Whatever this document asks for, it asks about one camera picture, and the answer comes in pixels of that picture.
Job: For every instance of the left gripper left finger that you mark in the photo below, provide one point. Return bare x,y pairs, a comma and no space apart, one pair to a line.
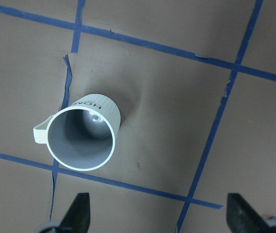
77,218

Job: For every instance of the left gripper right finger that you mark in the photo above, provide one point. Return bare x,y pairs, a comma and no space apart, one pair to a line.
242,218

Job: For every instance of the white ribbed mug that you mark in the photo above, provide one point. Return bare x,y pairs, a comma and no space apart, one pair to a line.
82,136

